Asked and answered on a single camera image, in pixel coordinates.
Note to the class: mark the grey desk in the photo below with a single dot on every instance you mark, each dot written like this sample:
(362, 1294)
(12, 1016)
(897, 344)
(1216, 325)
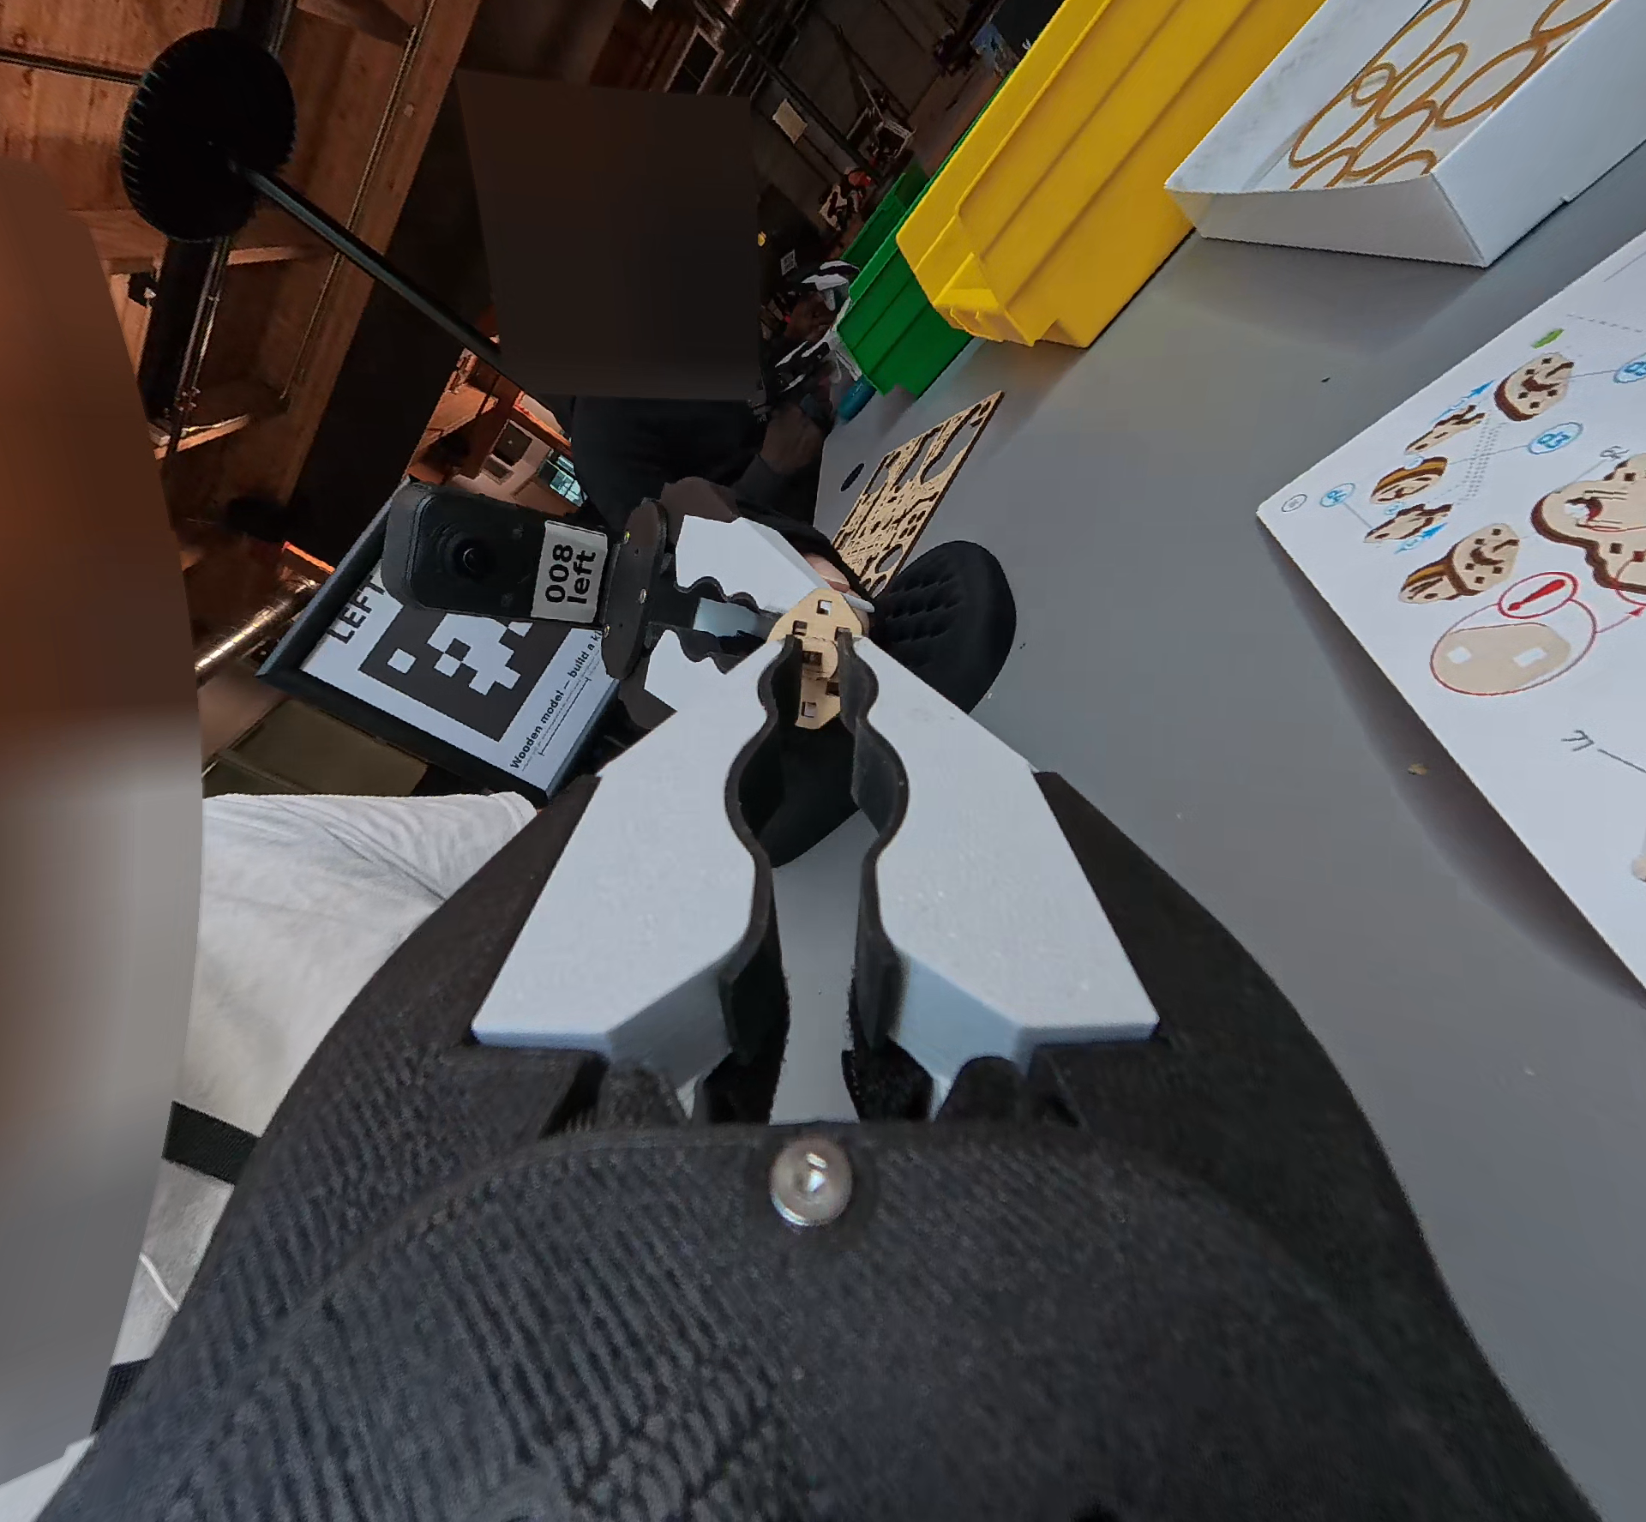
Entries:
(1223, 775)

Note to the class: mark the white cardboard tray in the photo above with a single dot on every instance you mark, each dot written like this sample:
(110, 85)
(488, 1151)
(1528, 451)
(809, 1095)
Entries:
(1416, 216)

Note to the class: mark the pile of tan rubber bands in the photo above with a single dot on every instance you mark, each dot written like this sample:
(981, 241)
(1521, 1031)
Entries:
(1389, 120)

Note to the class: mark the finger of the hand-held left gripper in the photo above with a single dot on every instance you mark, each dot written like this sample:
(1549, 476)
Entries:
(746, 558)
(683, 679)

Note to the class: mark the black pole with round disc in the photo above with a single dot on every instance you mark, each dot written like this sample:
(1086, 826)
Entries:
(206, 134)

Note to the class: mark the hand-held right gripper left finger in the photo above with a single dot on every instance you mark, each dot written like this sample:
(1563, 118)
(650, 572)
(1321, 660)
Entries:
(618, 905)

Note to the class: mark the green plastic bin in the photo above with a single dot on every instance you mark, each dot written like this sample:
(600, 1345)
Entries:
(900, 313)

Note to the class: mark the illustrated instruction booklet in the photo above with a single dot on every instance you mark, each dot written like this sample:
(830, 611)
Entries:
(1544, 712)

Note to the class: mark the teal oval object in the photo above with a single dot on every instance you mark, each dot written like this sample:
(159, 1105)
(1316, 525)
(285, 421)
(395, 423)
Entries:
(860, 400)

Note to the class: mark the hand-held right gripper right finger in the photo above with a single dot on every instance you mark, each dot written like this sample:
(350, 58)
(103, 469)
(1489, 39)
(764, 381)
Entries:
(1016, 905)

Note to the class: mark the framed marker sign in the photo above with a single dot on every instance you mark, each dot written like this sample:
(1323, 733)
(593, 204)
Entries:
(451, 674)

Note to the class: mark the yellow plastic bin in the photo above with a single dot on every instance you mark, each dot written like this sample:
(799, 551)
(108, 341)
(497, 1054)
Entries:
(1093, 134)

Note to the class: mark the octagonal wooden disc piece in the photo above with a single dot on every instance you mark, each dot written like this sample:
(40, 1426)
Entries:
(823, 619)

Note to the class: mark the black mesh wrist rest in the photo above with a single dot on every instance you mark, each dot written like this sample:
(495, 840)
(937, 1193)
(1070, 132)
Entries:
(953, 621)

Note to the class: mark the wooden cutout sheet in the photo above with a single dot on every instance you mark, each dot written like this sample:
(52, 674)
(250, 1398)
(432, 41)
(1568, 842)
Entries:
(958, 423)

